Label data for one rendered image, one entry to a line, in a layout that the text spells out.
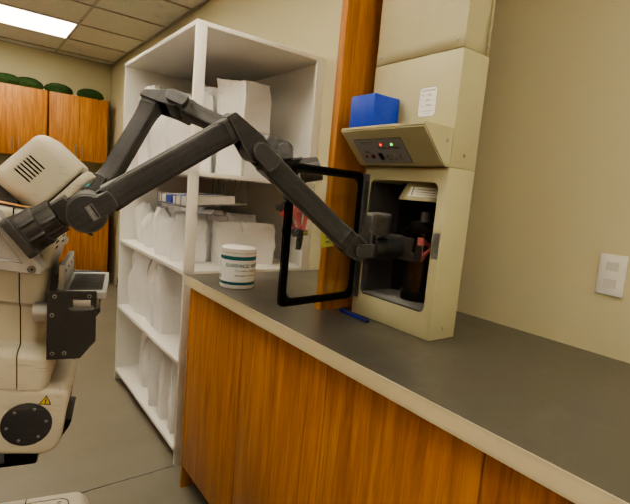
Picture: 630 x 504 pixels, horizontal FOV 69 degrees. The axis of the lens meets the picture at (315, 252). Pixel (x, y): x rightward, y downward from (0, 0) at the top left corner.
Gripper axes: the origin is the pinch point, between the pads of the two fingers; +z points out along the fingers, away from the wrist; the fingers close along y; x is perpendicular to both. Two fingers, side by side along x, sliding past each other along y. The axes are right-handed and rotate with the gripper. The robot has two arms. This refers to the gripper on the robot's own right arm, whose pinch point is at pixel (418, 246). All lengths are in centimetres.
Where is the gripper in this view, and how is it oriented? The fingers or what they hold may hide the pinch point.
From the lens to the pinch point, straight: 142.9
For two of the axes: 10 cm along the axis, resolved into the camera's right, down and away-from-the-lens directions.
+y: -5.9, -1.5, 7.9
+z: 8.1, -0.4, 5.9
